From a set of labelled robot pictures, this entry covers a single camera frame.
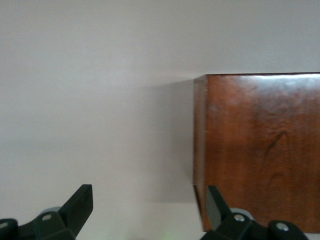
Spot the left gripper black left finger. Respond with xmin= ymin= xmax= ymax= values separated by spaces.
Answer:
xmin=0 ymin=184 xmax=94 ymax=240

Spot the dark brown wooden cabinet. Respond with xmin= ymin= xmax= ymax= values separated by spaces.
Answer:
xmin=193 ymin=72 xmax=320 ymax=233

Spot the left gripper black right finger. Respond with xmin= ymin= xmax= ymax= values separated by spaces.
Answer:
xmin=199 ymin=184 xmax=310 ymax=240

